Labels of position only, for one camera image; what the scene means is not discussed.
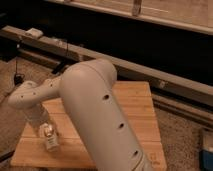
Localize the wooden cutting board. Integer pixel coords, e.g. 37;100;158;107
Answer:
11;81;167;171

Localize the blue plastic container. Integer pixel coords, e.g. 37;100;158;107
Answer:
199;129;213;171

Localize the small white box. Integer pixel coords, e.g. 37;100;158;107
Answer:
25;28;43;38

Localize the black cable with plug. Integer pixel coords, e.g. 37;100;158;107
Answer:
13;39;25;86

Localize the long wooden beam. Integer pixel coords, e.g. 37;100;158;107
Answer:
0;26;213;107

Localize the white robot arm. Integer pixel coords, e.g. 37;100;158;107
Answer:
8;59;154;171

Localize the small white labelled bottle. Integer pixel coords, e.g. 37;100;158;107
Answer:
41;123;59;151

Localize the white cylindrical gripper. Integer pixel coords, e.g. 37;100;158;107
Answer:
24;104;50;131

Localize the wooden upright post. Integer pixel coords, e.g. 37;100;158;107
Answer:
132;0;142;16

